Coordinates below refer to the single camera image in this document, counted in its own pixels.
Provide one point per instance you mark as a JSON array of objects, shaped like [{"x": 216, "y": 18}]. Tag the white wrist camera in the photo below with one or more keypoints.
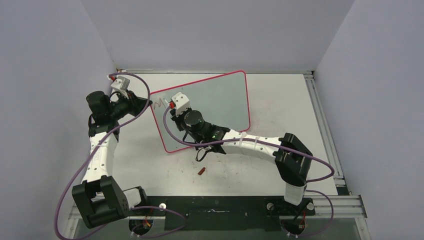
[
  {"x": 179, "y": 104},
  {"x": 119, "y": 85}
]

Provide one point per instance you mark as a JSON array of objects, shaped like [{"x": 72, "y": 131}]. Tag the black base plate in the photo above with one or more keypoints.
[{"x": 227, "y": 213}]

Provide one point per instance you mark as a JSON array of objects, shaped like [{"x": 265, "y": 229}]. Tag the aluminium rail frame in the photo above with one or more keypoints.
[{"x": 278, "y": 103}]

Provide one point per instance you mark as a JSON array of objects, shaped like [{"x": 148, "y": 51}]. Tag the whiteboard with pink frame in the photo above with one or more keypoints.
[{"x": 223, "y": 100}]

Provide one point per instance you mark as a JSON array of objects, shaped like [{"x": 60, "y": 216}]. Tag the red marker cap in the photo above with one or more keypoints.
[{"x": 201, "y": 171}]

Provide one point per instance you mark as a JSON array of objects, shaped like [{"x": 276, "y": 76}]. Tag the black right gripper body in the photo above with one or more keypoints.
[{"x": 179, "y": 120}]

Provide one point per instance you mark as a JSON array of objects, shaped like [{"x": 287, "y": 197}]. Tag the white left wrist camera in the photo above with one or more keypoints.
[{"x": 119, "y": 85}]

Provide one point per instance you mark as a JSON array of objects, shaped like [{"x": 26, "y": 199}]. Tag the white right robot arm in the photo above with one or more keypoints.
[{"x": 288, "y": 153}]

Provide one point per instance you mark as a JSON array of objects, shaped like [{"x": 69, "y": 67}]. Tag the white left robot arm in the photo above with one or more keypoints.
[{"x": 98, "y": 197}]

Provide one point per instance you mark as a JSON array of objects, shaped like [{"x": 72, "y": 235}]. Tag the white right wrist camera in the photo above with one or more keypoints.
[{"x": 179, "y": 104}]

